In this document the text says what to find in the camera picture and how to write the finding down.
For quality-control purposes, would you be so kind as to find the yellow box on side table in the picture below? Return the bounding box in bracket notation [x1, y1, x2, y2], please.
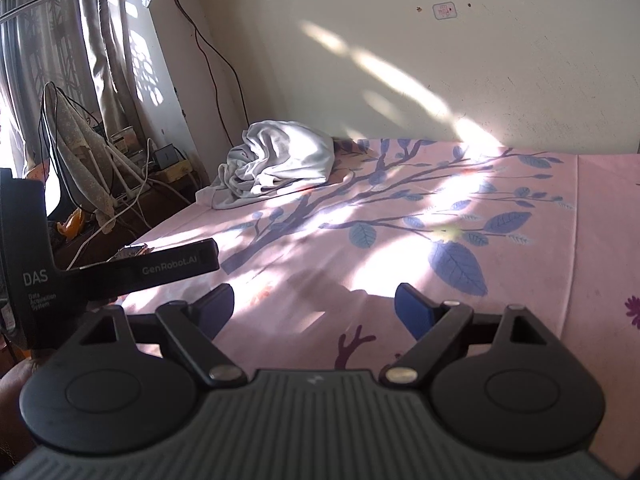
[151, 159, 193, 184]

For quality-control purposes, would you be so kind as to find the white wall sticker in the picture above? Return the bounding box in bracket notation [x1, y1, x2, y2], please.
[433, 1, 458, 21]

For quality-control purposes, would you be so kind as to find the pink floral bed sheet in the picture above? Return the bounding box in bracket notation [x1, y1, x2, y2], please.
[122, 139, 639, 474]

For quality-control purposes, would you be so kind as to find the person's left hand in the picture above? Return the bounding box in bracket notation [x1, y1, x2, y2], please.
[0, 359, 42, 469]

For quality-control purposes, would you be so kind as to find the black wall cable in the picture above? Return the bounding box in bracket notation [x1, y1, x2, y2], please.
[154, 0, 252, 129]

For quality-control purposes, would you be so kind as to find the smartphone with red case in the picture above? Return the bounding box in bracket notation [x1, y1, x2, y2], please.
[110, 244, 150, 261]

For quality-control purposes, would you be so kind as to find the white cable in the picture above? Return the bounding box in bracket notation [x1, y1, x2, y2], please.
[66, 136, 196, 271]

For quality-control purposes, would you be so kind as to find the white cloth garment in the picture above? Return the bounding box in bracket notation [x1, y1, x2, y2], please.
[195, 120, 335, 210]

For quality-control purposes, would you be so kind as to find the black power adapter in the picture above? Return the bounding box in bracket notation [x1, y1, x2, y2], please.
[153, 143, 181, 170]

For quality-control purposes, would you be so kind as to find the orange object near fan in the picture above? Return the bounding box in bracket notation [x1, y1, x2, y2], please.
[56, 208, 86, 240]

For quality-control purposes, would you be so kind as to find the grey patterned curtain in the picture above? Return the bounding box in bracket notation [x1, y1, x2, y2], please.
[1, 0, 154, 177]

